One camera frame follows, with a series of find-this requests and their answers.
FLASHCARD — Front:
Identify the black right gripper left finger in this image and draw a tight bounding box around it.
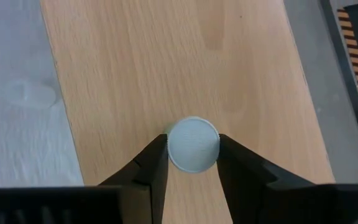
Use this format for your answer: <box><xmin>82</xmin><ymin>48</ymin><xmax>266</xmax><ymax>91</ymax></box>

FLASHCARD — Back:
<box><xmin>99</xmin><ymin>133</ymin><xmax>170</xmax><ymax>224</ymax></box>

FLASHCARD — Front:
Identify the wooden shelf with black legs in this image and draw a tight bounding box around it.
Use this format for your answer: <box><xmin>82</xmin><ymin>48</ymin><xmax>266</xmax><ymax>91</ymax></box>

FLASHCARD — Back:
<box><xmin>40</xmin><ymin>0</ymin><xmax>336</xmax><ymax>224</ymax></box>

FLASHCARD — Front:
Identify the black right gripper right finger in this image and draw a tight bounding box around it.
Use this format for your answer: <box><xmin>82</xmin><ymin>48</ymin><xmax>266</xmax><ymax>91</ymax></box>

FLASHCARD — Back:
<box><xmin>216</xmin><ymin>133</ymin><xmax>321</xmax><ymax>224</ymax></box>

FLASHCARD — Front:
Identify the small green bottle pale cap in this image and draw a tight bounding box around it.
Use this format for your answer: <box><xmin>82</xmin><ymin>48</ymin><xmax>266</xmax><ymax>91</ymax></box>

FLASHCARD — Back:
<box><xmin>165</xmin><ymin>116</ymin><xmax>221</xmax><ymax>174</ymax></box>

